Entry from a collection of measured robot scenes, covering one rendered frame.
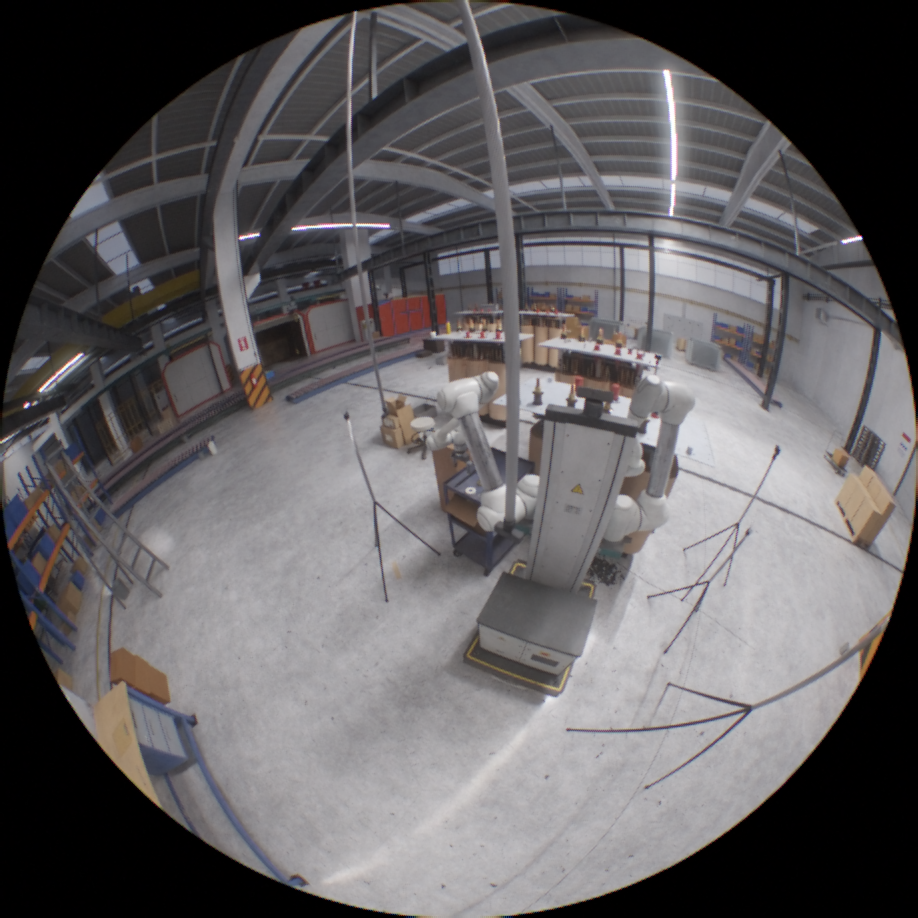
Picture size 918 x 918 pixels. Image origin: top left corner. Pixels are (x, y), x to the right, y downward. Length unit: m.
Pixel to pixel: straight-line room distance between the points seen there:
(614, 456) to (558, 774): 2.04
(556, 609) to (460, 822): 1.69
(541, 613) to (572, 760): 1.27
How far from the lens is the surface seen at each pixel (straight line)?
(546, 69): 3.55
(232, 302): 10.70
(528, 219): 10.98
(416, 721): 2.22
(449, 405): 1.25
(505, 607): 1.47
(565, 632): 1.45
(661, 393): 1.22
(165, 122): 11.13
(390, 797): 2.35
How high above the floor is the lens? 2.17
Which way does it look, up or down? 34 degrees down
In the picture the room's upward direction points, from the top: 6 degrees counter-clockwise
